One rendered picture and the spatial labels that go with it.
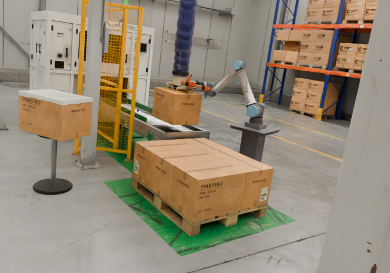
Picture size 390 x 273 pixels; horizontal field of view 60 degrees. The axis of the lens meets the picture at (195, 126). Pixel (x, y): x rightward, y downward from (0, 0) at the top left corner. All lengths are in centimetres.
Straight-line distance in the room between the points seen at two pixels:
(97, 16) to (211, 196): 253
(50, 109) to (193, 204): 163
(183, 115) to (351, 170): 369
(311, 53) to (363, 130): 1134
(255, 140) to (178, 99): 112
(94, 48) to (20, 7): 827
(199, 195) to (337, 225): 231
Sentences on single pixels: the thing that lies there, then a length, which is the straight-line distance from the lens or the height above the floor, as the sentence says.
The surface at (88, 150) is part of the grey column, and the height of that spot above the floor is 22.
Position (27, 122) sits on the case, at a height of 72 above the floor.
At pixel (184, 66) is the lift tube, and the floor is 141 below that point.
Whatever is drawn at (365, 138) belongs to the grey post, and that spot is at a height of 148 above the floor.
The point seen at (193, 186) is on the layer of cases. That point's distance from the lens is 302.
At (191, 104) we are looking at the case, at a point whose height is 96.
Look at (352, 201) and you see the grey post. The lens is 77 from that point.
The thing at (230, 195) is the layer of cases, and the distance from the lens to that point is 331.
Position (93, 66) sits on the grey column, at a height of 130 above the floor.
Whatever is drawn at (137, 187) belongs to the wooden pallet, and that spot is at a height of 4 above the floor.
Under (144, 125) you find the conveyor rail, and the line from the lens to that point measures 465.
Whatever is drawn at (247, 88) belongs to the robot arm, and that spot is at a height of 126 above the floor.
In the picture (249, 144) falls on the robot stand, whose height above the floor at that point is 53.
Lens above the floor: 160
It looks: 12 degrees down
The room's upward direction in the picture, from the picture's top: 7 degrees clockwise
